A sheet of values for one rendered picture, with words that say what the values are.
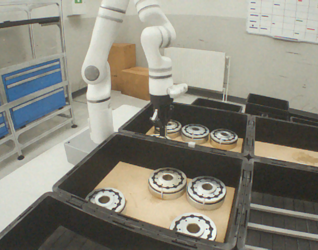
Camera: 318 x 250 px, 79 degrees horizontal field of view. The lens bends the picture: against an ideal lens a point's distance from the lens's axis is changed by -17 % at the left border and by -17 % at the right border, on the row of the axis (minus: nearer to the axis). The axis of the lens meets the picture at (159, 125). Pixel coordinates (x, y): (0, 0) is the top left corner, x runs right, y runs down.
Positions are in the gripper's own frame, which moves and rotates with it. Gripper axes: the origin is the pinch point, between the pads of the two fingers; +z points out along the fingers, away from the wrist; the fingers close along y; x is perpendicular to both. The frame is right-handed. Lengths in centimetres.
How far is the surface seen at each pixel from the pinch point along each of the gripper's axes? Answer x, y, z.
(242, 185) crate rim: 30.7, 20.1, -3.0
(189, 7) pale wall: -103, -289, -51
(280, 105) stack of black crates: 43, -157, 42
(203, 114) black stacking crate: 7.8, -18.0, -0.2
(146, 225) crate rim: 17.5, 39.0, -4.1
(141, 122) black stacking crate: -10.2, -2.5, -0.2
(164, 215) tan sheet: 14.8, 27.8, 6.1
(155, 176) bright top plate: 7.4, 18.7, 2.9
